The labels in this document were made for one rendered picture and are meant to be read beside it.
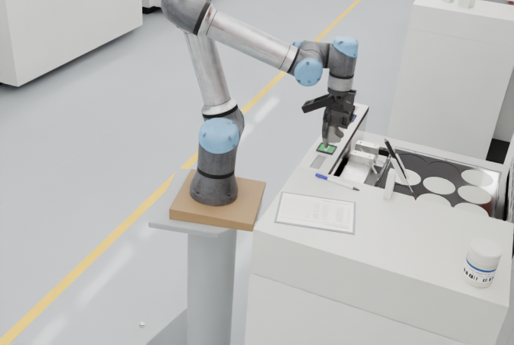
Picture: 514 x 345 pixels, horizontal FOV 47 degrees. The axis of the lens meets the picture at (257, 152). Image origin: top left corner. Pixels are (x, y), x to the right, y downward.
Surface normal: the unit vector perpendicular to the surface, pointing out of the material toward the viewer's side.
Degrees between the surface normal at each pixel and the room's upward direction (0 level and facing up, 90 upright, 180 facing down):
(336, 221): 0
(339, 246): 0
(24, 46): 90
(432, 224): 0
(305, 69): 88
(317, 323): 90
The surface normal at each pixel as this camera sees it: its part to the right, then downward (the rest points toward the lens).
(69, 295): 0.07, -0.87
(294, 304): -0.38, 0.44
